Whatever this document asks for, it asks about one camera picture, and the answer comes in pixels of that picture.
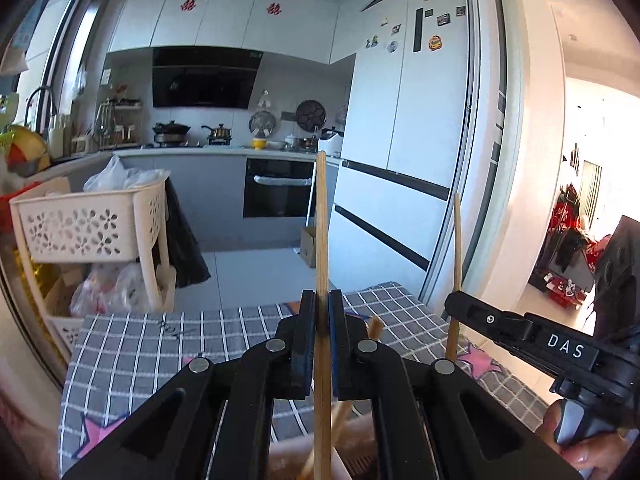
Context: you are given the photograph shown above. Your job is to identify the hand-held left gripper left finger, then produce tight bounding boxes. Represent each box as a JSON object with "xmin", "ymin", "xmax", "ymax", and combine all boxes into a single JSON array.
[{"xmin": 62, "ymin": 290, "xmax": 318, "ymax": 480}]

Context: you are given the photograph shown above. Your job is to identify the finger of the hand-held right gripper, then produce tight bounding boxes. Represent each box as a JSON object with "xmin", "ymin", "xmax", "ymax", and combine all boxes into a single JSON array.
[{"xmin": 444, "ymin": 290, "xmax": 537, "ymax": 357}]

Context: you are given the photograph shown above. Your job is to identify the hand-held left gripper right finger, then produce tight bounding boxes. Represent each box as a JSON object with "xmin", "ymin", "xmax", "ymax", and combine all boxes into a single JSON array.
[{"xmin": 328, "ymin": 289, "xmax": 583, "ymax": 480}]

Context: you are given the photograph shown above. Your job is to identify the white plastic utensil holder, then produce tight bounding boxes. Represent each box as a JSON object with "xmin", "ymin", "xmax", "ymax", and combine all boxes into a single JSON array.
[{"xmin": 270, "ymin": 412, "xmax": 381, "ymax": 480}]

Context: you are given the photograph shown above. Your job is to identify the person's right hand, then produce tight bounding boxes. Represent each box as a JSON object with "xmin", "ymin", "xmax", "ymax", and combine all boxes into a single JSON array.
[{"xmin": 542, "ymin": 400, "xmax": 640, "ymax": 480}]

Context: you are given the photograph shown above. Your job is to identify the small cardboard box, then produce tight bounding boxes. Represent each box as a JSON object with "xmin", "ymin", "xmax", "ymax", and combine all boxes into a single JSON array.
[{"xmin": 300, "ymin": 225, "xmax": 321, "ymax": 268}]

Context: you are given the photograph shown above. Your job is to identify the red and black clutter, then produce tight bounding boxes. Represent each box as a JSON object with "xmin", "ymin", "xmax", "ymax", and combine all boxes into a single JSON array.
[{"xmin": 542, "ymin": 185, "xmax": 611, "ymax": 306}]

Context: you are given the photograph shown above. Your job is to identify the grey checked star tablecloth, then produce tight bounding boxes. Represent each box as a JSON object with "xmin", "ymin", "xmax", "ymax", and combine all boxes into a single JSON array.
[{"xmin": 59, "ymin": 281, "xmax": 551, "ymax": 476}]

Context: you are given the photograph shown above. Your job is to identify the black built-in oven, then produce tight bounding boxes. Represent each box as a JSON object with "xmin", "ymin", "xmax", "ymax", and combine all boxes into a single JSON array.
[{"xmin": 243, "ymin": 156, "xmax": 318, "ymax": 219}]

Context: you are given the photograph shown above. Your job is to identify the black hanging garment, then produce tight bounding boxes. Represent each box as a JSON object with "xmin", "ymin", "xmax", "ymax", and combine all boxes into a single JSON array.
[{"xmin": 162, "ymin": 175, "xmax": 212, "ymax": 288}]

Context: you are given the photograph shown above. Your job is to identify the grey kitchen counter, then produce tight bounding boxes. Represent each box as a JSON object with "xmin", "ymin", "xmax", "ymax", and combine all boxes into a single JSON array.
[{"xmin": 50, "ymin": 145, "xmax": 346, "ymax": 251}]

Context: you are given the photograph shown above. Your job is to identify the striped sliding door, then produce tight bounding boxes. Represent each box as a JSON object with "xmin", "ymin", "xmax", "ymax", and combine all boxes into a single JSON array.
[{"xmin": 462, "ymin": 0, "xmax": 531, "ymax": 311}]

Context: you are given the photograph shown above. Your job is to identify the clear plastic bags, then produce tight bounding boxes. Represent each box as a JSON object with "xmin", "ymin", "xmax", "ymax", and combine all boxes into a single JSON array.
[{"xmin": 70, "ymin": 262, "xmax": 151, "ymax": 318}]

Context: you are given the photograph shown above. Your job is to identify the white refrigerator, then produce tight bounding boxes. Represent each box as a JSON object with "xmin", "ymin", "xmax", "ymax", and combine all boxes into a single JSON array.
[{"xmin": 327, "ymin": 0, "xmax": 473, "ymax": 286}]

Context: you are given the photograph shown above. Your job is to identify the white rice cooker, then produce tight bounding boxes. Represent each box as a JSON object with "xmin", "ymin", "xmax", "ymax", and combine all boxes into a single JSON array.
[{"xmin": 320, "ymin": 127, "xmax": 346, "ymax": 153}]

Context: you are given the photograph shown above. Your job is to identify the round metal steamer rack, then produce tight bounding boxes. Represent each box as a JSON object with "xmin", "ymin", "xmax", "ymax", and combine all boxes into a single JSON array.
[{"xmin": 249, "ymin": 110, "xmax": 276, "ymax": 137}]

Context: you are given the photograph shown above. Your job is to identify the metal cooking pot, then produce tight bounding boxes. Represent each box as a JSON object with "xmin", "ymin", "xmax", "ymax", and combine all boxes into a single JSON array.
[{"xmin": 201, "ymin": 123, "xmax": 234, "ymax": 145}]

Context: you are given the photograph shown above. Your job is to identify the round black hanging pan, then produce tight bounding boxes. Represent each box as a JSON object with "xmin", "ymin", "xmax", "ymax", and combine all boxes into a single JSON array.
[{"xmin": 296, "ymin": 100, "xmax": 327, "ymax": 130}]

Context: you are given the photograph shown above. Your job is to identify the black wok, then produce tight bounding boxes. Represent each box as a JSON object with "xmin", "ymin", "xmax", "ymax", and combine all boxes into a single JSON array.
[{"xmin": 152, "ymin": 120, "xmax": 192, "ymax": 145}]

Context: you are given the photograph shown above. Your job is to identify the white plastic bag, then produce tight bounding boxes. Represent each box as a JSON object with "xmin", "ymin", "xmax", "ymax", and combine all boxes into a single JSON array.
[{"xmin": 82, "ymin": 156, "xmax": 171, "ymax": 193}]

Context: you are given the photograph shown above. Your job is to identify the white plastic storage trolley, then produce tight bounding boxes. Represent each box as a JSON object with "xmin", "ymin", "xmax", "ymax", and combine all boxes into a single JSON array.
[{"xmin": 9, "ymin": 170, "xmax": 177, "ymax": 361}]

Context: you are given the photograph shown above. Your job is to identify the gold foil bundle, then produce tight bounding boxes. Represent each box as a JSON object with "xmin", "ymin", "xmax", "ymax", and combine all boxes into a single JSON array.
[{"xmin": 15, "ymin": 250, "xmax": 66, "ymax": 311}]

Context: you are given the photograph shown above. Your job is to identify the group of fridge magnets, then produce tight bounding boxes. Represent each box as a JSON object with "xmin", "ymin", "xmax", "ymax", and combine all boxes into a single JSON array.
[{"xmin": 364, "ymin": 0, "xmax": 468, "ymax": 53}]

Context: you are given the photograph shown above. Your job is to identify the black range hood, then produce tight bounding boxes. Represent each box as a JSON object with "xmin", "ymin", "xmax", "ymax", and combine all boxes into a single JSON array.
[{"xmin": 151, "ymin": 46, "xmax": 264, "ymax": 110}]

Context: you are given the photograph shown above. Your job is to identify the metal dish rack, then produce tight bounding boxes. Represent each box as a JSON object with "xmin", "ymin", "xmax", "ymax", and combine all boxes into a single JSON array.
[{"xmin": 95, "ymin": 97, "xmax": 143, "ymax": 148}]

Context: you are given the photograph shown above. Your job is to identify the red container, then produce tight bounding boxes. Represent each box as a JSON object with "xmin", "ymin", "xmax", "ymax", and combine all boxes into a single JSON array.
[{"xmin": 0, "ymin": 180, "xmax": 41, "ymax": 206}]

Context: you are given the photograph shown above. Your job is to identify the curved kitchen faucet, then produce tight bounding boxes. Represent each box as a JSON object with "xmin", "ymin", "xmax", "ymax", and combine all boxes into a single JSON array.
[{"xmin": 24, "ymin": 86, "xmax": 58, "ymax": 131}]

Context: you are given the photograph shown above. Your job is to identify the white wall cabinets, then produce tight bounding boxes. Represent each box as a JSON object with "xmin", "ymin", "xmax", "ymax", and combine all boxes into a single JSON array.
[{"xmin": 107, "ymin": 0, "xmax": 368, "ymax": 66}]

